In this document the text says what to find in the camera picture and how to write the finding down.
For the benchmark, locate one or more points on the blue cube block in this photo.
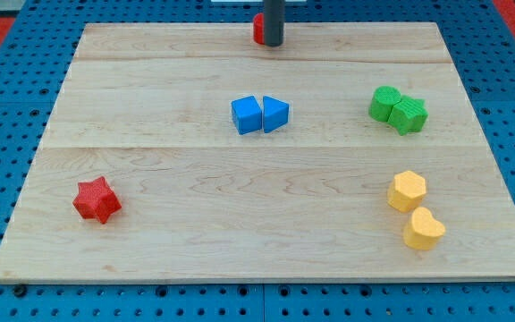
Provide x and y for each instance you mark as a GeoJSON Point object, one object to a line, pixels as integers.
{"type": "Point", "coordinates": [246, 115]}

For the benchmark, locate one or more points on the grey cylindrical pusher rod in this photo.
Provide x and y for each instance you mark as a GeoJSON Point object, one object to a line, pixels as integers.
{"type": "Point", "coordinates": [273, 22]}

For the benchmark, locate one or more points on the red star block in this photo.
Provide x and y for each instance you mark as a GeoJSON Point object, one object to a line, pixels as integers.
{"type": "Point", "coordinates": [96, 200]}

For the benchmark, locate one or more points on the yellow hexagon block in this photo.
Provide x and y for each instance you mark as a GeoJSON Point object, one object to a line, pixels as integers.
{"type": "Point", "coordinates": [406, 191]}

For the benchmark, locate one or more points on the green cylinder block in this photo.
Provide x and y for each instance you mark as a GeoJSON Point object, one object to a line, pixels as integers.
{"type": "Point", "coordinates": [382, 102]}

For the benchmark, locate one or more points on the blue triangle block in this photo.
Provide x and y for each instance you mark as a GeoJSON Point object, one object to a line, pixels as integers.
{"type": "Point", "coordinates": [275, 113]}

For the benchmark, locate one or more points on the yellow heart block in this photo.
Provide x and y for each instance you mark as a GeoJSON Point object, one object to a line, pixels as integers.
{"type": "Point", "coordinates": [423, 231]}

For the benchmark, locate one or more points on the light wooden board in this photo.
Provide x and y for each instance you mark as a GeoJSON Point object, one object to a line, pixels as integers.
{"type": "Point", "coordinates": [148, 106]}

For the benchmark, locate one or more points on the red cylinder block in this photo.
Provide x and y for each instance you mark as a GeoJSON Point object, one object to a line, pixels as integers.
{"type": "Point", "coordinates": [258, 28]}

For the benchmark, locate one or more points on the green star block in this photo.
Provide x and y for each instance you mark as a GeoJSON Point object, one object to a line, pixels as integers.
{"type": "Point", "coordinates": [408, 115]}

